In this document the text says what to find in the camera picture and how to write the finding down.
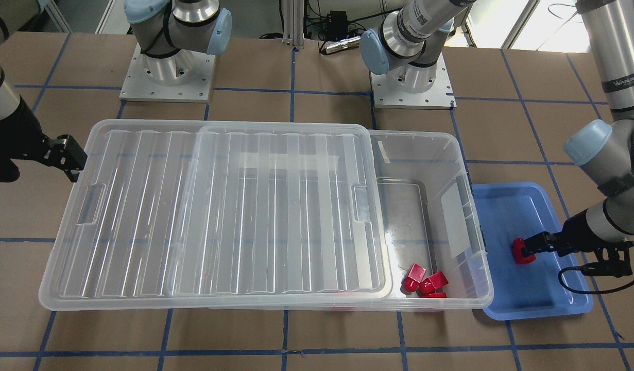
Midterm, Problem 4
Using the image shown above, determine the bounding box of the black camera cable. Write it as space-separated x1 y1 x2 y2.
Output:
558 266 619 295

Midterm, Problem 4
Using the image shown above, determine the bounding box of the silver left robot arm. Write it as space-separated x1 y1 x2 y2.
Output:
360 1 634 256

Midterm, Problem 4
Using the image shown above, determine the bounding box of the clear plastic storage box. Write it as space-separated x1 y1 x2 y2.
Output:
209 129 494 311

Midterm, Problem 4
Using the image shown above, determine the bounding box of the blue plastic tray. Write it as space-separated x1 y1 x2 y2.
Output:
472 182 593 321

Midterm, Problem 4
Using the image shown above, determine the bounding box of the red block in box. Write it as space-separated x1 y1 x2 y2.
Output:
418 272 449 296
401 263 427 294
420 293 447 299

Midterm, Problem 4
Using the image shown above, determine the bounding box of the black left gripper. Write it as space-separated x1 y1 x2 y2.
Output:
521 217 599 259

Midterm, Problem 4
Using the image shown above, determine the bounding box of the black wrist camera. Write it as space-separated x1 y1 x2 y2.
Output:
581 241 634 278

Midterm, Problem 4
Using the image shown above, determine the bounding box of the black box latch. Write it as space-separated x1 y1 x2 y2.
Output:
479 225 488 253

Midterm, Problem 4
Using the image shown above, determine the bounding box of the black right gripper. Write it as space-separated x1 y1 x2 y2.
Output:
43 134 88 183

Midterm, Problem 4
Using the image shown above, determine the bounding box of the black power supply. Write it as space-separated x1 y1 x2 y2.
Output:
327 10 348 35

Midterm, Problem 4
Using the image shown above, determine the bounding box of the silver metal cylinder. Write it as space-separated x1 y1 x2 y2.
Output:
318 36 360 56

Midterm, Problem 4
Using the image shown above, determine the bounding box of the clear plastic box lid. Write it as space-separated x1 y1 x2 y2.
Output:
39 120 392 311

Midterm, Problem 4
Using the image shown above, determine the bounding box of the red block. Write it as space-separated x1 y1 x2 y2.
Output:
418 272 449 296
511 238 536 265
401 263 427 294
420 293 447 299

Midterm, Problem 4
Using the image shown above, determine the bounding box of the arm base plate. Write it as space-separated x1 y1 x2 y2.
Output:
369 54 457 110
119 45 216 103

